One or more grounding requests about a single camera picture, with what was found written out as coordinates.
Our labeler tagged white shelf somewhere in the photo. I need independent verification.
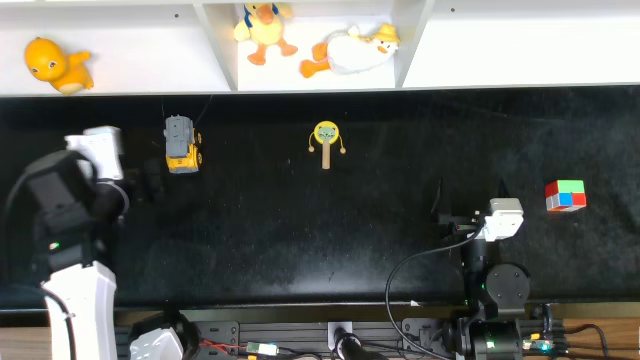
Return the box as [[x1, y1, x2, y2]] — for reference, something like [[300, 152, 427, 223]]
[[0, 0, 640, 98]]

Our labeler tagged white plush duck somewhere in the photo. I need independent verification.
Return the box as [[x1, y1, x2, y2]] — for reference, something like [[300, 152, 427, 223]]
[[299, 22, 401, 79]]

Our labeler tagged grey and yellow toy truck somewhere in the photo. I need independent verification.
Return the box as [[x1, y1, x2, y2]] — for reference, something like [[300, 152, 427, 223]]
[[163, 115, 204, 175]]

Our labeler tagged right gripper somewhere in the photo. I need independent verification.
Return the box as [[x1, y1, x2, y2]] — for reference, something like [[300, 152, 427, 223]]
[[430, 177, 511, 236]]

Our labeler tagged mounting rail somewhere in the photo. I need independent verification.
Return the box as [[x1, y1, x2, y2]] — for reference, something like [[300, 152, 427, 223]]
[[114, 313, 611, 360]]

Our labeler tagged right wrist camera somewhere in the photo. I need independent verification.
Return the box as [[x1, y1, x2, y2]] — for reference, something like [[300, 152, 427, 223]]
[[482, 197, 525, 243]]

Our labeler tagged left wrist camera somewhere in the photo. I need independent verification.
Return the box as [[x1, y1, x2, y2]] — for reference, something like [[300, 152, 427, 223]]
[[64, 125, 125, 181]]

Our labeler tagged many-coloured puzzle cube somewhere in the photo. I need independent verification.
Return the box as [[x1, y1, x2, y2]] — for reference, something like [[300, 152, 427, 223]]
[[544, 179, 588, 213]]

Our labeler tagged yellow rubber duck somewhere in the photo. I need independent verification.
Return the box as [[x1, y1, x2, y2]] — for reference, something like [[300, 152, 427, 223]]
[[23, 36, 95, 96]]

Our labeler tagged yellow cat rattle drum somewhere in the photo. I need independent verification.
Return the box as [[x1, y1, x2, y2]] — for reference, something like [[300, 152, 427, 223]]
[[307, 120, 347, 171]]

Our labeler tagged yellow plush duck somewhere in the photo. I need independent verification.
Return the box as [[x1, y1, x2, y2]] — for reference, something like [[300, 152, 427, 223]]
[[233, 2, 299, 67]]

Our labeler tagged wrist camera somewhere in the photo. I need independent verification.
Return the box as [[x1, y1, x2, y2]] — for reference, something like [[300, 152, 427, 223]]
[[64, 125, 125, 181], [482, 197, 525, 243]]

